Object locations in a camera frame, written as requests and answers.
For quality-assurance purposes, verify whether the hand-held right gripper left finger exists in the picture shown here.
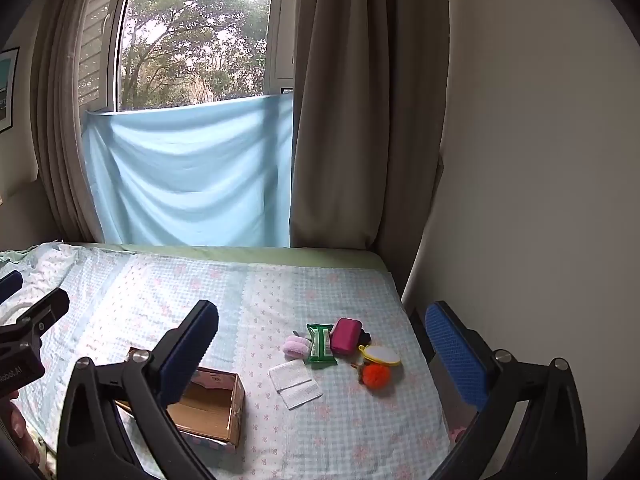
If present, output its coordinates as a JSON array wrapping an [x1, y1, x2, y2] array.
[[56, 300, 221, 480]]

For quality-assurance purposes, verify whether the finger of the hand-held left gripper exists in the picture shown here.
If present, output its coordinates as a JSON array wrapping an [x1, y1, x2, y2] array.
[[0, 270, 24, 306], [0, 287, 70, 358]]

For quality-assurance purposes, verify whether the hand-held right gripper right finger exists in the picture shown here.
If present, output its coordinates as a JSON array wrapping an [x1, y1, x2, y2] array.
[[424, 301, 589, 480]]

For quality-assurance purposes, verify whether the cardboard box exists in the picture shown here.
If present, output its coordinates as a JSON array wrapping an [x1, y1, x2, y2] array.
[[115, 347, 246, 449]]

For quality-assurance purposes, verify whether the orange pompom keychain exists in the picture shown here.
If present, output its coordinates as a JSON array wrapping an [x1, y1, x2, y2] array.
[[350, 360, 393, 389]]

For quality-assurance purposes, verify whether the person's left hand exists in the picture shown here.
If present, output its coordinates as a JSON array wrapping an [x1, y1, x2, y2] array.
[[0, 395, 40, 467]]

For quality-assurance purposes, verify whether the round yellow-rimmed puff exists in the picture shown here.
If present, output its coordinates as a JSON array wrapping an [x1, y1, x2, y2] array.
[[357, 343, 403, 367]]

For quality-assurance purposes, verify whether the magenta pouch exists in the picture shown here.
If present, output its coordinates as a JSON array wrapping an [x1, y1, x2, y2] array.
[[329, 317, 365, 356]]

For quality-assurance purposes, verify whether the pink fluffy scrunchie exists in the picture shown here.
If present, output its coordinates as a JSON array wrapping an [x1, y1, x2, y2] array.
[[283, 335, 314, 361]]

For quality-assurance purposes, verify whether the checked floral blanket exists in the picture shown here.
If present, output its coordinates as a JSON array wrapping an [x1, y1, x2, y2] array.
[[0, 243, 454, 480]]

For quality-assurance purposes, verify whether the white gauze cloth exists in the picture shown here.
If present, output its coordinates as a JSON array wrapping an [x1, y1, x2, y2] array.
[[268, 359, 325, 411]]

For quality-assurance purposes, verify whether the green tissue packet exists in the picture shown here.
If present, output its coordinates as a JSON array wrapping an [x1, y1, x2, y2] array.
[[304, 323, 337, 365]]

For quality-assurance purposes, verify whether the beige curtain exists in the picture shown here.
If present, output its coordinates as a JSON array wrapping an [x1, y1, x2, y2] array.
[[29, 0, 142, 244]]

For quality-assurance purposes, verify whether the light blue cloth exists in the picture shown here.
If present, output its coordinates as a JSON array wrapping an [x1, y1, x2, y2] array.
[[81, 93, 296, 249]]

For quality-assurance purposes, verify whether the white window shutter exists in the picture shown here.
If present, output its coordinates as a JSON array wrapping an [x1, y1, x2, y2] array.
[[77, 0, 126, 111]]

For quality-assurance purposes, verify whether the beige pillow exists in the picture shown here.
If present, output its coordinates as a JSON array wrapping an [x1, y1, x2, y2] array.
[[289, 0, 451, 257]]

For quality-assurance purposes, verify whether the window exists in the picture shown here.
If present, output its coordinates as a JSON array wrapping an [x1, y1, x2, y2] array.
[[75, 0, 301, 113]]

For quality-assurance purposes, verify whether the wall poster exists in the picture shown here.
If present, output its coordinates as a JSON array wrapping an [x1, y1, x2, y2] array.
[[0, 47, 21, 134]]

